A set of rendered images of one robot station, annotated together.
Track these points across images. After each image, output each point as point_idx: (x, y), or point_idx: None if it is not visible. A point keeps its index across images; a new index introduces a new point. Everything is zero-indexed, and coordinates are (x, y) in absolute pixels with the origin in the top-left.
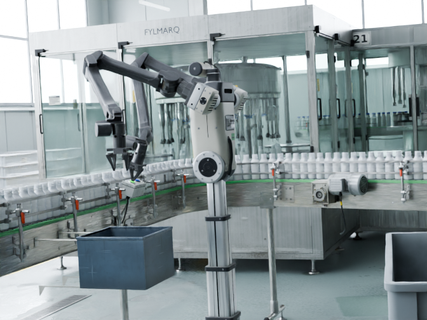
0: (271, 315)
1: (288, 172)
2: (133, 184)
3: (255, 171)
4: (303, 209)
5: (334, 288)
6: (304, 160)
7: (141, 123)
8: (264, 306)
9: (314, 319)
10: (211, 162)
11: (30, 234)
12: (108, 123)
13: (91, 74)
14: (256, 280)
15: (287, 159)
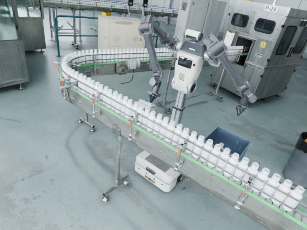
0: (91, 123)
1: (98, 59)
2: (155, 105)
3: (81, 60)
4: (16, 60)
5: (54, 95)
6: (106, 53)
7: (158, 67)
8: (53, 117)
9: (89, 115)
10: (194, 85)
11: None
12: (252, 92)
13: (227, 57)
14: (4, 101)
15: (97, 53)
